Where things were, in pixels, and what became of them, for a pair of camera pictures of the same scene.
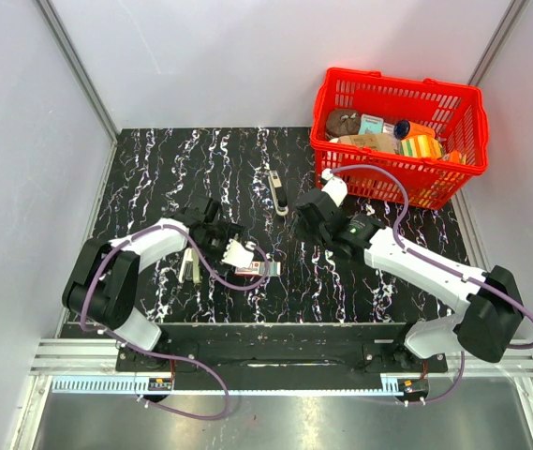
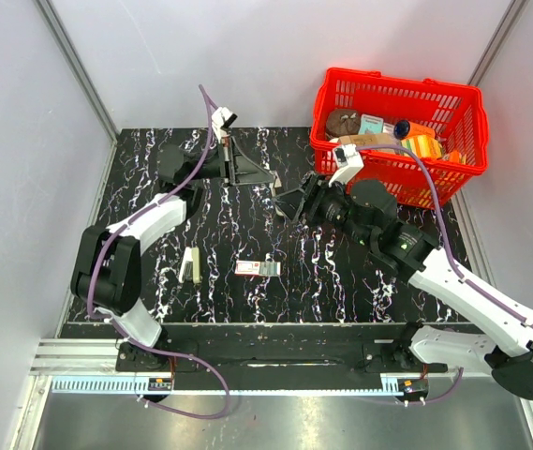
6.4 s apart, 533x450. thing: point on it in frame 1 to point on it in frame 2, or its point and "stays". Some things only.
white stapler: x=190 y=266 stays
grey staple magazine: x=278 y=193 stays
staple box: x=259 y=268 stays
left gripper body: x=215 y=240 to x=214 y=167
